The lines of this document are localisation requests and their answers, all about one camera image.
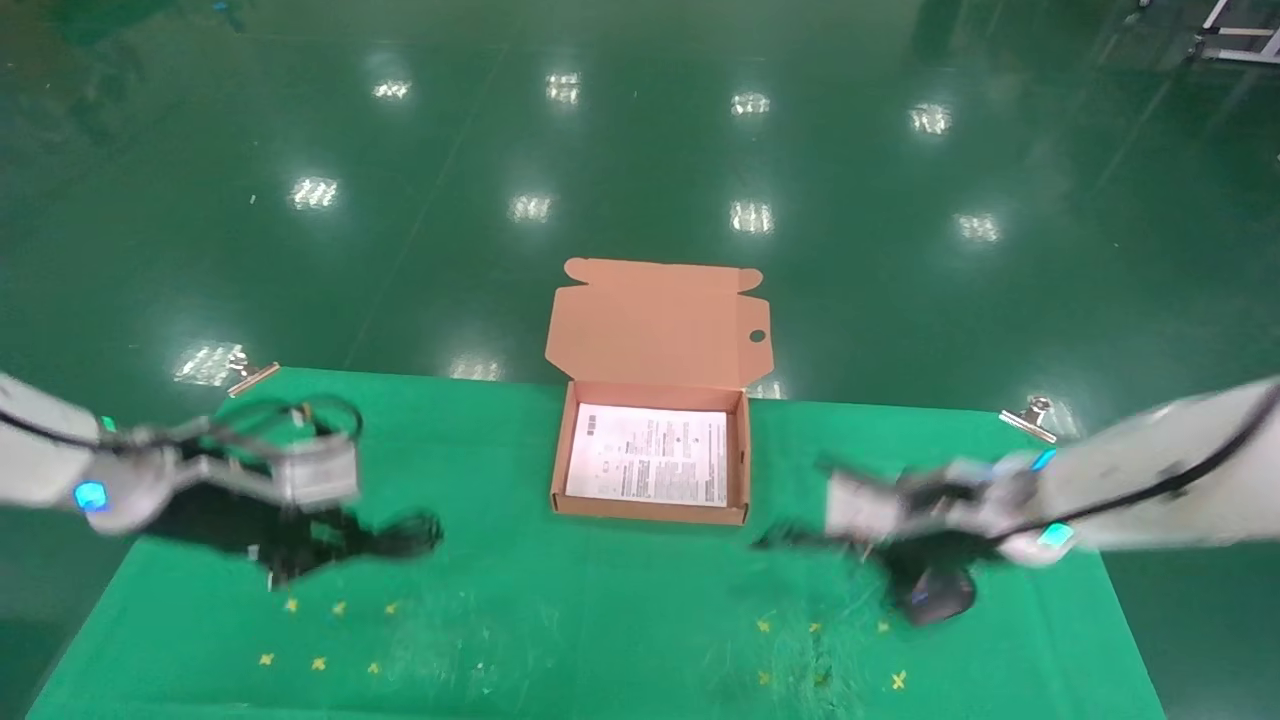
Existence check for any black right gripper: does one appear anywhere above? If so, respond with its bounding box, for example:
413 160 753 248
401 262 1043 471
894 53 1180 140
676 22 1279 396
750 470 1007 571

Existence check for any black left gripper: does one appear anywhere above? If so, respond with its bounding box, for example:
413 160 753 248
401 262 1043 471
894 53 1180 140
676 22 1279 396
150 480 393 591

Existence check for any orange cardboard box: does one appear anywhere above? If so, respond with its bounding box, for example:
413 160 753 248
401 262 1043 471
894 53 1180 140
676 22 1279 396
545 258 774 527

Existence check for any white printed paper sheet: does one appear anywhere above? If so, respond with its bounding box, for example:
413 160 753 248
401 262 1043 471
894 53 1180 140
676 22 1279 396
566 403 729 508

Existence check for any metal binder clip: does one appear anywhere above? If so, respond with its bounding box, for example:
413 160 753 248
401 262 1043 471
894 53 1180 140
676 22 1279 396
227 361 282 398
1000 397 1061 445

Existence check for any green table mat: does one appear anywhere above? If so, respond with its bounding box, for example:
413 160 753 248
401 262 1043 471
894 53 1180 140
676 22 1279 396
25 366 1166 720

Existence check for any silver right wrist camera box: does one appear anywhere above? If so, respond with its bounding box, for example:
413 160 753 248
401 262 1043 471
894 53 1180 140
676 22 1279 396
825 465 906 546

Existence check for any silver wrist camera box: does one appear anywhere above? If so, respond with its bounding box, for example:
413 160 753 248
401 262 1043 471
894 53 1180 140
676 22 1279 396
272 438 361 511
825 465 906 546

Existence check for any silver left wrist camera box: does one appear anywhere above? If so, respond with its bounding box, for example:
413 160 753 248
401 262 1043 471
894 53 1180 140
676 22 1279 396
272 438 361 511

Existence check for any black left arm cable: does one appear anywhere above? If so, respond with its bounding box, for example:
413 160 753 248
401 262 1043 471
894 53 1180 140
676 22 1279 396
0 395 364 471

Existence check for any white metal frame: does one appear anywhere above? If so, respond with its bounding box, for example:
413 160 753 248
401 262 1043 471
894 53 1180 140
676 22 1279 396
1190 0 1280 65

